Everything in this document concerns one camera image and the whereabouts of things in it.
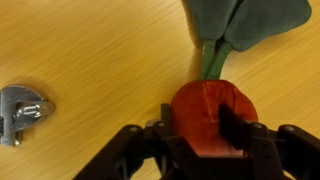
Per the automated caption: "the red radish plush toy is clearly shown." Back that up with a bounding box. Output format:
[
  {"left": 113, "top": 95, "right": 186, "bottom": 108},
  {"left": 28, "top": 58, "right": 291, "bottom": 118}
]
[{"left": 170, "top": 0, "right": 312, "bottom": 156}]

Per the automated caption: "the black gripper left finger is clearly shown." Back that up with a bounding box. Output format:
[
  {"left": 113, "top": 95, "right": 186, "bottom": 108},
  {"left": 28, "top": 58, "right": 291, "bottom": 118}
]
[{"left": 159, "top": 103, "right": 171, "bottom": 133}]

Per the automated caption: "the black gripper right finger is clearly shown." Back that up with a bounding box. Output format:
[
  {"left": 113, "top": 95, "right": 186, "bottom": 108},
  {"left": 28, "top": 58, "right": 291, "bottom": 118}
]
[{"left": 218, "top": 105, "right": 252, "bottom": 153}]

